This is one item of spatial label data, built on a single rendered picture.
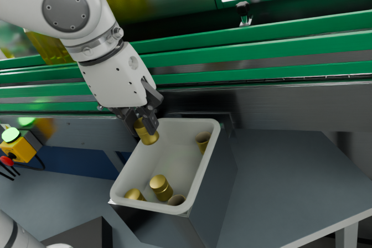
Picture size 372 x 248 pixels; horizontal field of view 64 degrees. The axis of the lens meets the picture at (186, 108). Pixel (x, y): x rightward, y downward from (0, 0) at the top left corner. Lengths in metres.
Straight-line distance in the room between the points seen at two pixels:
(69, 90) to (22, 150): 0.30
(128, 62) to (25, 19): 0.16
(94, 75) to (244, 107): 0.33
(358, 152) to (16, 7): 0.95
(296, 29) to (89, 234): 0.68
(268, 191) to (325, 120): 0.25
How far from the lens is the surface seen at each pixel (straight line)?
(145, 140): 0.56
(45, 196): 1.15
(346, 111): 0.65
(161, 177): 0.60
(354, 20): 0.64
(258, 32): 0.66
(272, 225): 0.76
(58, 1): 0.34
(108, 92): 0.49
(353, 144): 1.02
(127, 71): 0.45
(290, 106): 0.64
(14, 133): 0.98
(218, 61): 0.62
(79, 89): 0.73
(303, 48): 0.58
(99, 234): 0.83
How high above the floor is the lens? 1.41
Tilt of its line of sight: 36 degrees down
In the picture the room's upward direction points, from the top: 22 degrees counter-clockwise
